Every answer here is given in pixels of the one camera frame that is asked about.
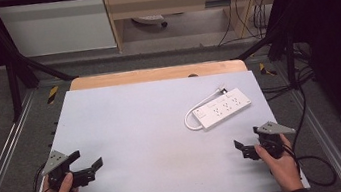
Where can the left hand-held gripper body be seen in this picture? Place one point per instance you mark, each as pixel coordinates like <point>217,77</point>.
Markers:
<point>53,161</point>

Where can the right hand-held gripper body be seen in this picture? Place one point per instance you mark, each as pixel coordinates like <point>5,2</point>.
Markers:
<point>272,142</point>

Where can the white power strip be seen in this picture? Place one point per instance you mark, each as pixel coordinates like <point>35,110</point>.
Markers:
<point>222,109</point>

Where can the person's right hand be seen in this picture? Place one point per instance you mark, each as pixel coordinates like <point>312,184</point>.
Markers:
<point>285,170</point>

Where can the light grey table board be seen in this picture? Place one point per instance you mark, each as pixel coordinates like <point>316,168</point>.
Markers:
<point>137,141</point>

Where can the yellow black tape strip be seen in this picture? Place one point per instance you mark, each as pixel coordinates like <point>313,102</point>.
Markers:
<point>266,70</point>
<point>53,95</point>

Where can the wooden table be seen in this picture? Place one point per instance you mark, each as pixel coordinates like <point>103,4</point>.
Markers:
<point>155,74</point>

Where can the white cabinet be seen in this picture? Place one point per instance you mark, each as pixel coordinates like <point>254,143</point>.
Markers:
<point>58,27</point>

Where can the wooden desk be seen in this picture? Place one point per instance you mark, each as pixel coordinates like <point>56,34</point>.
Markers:
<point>172,3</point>

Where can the white device under desk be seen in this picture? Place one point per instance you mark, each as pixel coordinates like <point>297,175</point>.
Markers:
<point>149,19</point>

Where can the black metal frame stand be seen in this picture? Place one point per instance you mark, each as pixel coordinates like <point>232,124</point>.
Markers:
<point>15,80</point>
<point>289,55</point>

